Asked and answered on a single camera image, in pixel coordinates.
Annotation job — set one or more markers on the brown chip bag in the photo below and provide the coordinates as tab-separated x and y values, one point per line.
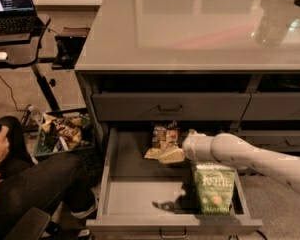
166	144

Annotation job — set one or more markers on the black device on desk arm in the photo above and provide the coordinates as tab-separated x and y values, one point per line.
69	42

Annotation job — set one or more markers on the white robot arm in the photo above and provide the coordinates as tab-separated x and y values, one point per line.
231	150

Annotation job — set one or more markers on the grey top left drawer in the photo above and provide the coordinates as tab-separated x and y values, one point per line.
169	106

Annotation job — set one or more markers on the open grey middle drawer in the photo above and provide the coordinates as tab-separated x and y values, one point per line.
142	198

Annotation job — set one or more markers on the grey counter cabinet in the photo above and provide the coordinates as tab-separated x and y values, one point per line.
201	46

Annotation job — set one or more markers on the green Kettle chip bag front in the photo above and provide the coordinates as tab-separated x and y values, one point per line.
214	185

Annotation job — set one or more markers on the grey top right drawer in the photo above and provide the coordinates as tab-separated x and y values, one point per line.
273	106

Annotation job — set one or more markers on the grey right middle drawer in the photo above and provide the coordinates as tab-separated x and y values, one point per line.
285	141

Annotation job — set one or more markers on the plastic water bottle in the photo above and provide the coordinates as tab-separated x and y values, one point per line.
34	115

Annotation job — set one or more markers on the dark bin of snack bags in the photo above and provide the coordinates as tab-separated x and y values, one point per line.
66	131

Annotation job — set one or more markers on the seated person black trousers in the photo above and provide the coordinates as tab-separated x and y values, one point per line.
24	184

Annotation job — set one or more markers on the black chair armrest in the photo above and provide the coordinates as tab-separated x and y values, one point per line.
31	226

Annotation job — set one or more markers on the black laptop stand desk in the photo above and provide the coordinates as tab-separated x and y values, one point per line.
27	55

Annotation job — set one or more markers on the black laptop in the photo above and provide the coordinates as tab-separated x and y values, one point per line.
17	16

